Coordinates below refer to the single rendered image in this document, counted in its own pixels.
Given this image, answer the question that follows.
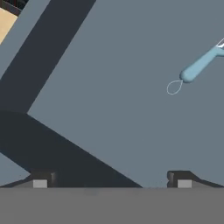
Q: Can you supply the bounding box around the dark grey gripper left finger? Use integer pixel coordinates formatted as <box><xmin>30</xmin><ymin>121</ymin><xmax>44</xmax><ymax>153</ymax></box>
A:
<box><xmin>0</xmin><ymin>171</ymin><xmax>57</xmax><ymax>189</ymax></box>

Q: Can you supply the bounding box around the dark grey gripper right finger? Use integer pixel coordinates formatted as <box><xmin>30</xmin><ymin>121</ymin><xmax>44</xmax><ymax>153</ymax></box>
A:
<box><xmin>166</xmin><ymin>170</ymin><xmax>224</xmax><ymax>189</ymax></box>

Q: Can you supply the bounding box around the light blue peeler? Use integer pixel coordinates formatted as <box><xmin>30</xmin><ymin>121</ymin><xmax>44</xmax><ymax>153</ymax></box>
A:
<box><xmin>166</xmin><ymin>38</ymin><xmax>224</xmax><ymax>95</ymax></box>

